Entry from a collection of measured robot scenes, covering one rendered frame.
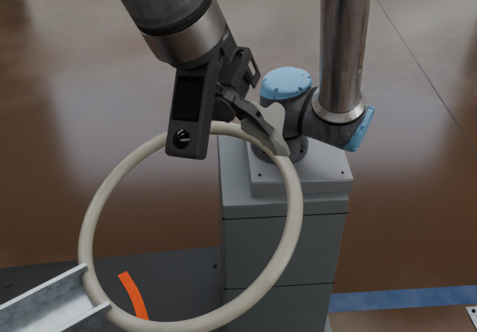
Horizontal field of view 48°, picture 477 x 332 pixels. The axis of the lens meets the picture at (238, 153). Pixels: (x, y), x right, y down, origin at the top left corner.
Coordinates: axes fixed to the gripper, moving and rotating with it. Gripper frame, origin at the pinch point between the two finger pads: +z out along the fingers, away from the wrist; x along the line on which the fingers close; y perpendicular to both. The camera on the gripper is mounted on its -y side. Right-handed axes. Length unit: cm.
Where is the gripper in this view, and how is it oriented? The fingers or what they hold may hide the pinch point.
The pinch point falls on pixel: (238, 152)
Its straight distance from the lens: 74.9
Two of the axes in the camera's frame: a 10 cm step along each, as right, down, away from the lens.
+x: -8.8, -1.4, 4.6
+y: 3.7, -8.1, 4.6
